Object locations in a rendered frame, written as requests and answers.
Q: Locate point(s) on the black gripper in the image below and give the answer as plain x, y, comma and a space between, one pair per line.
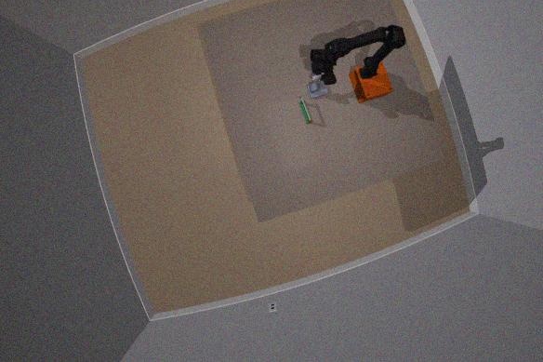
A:
329, 78

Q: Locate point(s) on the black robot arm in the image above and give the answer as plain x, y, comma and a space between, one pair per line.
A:
342, 46

